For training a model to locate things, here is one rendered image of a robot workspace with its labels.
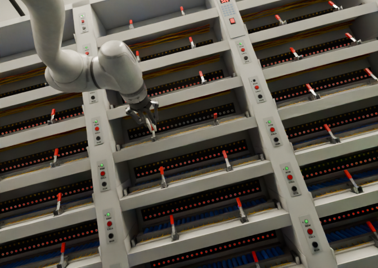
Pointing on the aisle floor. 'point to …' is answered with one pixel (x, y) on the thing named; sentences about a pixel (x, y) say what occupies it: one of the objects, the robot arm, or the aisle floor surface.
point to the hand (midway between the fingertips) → (151, 125)
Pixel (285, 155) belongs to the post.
